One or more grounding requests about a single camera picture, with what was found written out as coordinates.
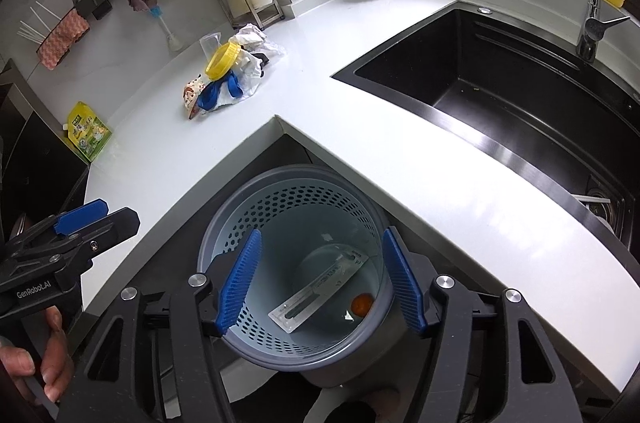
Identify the blue white bottle brush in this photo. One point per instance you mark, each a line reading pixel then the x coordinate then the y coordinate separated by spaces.
pixel 170 35

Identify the printed snack wrapper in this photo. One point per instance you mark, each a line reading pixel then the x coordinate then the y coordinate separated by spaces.
pixel 192 95

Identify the chrome faucet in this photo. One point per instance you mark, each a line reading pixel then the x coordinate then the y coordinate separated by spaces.
pixel 590 28

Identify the white plastic bag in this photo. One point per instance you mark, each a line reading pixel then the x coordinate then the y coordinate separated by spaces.
pixel 252 78

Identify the yellow green spout pouch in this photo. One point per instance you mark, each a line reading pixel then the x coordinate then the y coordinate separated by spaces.
pixel 90 133

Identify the blue fabric piece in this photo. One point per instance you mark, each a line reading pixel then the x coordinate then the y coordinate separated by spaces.
pixel 215 95

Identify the crumpled paper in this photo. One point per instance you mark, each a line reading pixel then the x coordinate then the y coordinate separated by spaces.
pixel 250 37

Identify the clear plastic cup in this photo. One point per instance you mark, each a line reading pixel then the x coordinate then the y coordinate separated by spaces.
pixel 210 45

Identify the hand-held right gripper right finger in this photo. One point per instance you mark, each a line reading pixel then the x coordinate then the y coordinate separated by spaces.
pixel 402 283

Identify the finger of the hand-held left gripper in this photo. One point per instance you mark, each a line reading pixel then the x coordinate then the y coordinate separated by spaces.
pixel 107 230
pixel 82 215

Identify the black kitchen sink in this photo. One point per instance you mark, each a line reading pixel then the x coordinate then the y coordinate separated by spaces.
pixel 475 68

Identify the small orange round scrap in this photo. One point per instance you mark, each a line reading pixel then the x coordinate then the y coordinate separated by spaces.
pixel 362 304

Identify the bundle of white sticks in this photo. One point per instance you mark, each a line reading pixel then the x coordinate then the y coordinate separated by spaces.
pixel 32 25

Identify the yellow plastic lid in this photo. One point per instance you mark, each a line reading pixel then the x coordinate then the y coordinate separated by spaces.
pixel 220 63

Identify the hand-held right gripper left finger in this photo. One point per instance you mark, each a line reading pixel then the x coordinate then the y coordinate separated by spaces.
pixel 240 283

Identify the person's left hand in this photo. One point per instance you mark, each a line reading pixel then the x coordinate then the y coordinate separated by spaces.
pixel 56 353

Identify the grey perforated trash bin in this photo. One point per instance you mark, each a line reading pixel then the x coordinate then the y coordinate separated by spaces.
pixel 300 208

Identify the pink wavy patterned cloth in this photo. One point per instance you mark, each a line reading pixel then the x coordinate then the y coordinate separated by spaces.
pixel 62 40

